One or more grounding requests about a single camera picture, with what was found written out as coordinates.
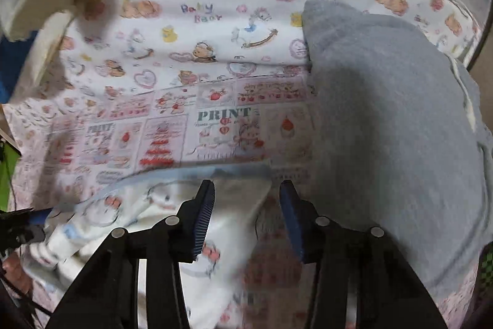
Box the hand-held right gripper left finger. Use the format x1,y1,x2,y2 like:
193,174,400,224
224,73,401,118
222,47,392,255
45,179,215,329

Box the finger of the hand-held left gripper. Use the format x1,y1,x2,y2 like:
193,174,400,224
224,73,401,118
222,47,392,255
0,209,35,222
0,223,45,249

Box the white printed pants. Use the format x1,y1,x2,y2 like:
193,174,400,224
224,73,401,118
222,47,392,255
23,161,272,329

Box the pink printed bed sheet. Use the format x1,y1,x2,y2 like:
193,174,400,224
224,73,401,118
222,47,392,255
2,71,482,329

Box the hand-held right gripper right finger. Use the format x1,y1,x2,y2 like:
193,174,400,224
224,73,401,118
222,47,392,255
280,180,449,329

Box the green board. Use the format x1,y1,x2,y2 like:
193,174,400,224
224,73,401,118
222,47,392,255
0,144,22,214

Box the grey pants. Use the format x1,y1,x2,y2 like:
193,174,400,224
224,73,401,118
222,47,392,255
302,0,493,289

